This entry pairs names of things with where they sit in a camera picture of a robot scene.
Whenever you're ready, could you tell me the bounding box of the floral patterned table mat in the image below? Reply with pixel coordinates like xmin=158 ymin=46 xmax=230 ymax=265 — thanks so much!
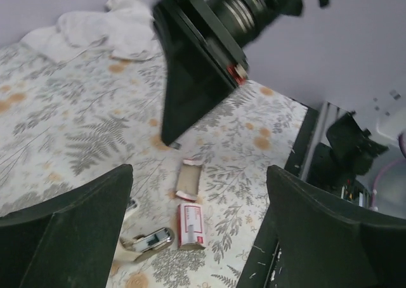
xmin=1 ymin=44 xmax=307 ymax=287

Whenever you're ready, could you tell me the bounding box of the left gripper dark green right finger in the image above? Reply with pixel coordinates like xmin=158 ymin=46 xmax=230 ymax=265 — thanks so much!
xmin=266 ymin=166 xmax=405 ymax=287

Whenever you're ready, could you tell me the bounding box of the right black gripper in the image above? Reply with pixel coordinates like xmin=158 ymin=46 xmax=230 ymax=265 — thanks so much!
xmin=154 ymin=0 xmax=303 ymax=145

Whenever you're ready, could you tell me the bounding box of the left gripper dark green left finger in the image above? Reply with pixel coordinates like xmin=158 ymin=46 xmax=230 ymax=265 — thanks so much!
xmin=1 ymin=164 xmax=133 ymax=287

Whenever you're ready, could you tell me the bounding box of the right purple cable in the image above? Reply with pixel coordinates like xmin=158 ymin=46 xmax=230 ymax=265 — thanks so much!
xmin=370 ymin=132 xmax=406 ymax=211

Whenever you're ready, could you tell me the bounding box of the white crumpled cloth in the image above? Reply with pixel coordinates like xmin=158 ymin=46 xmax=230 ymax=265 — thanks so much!
xmin=21 ymin=0 xmax=160 ymax=63

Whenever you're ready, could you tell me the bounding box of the red white staple box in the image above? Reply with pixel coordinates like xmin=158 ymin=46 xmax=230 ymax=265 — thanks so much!
xmin=177 ymin=202 xmax=207 ymax=251

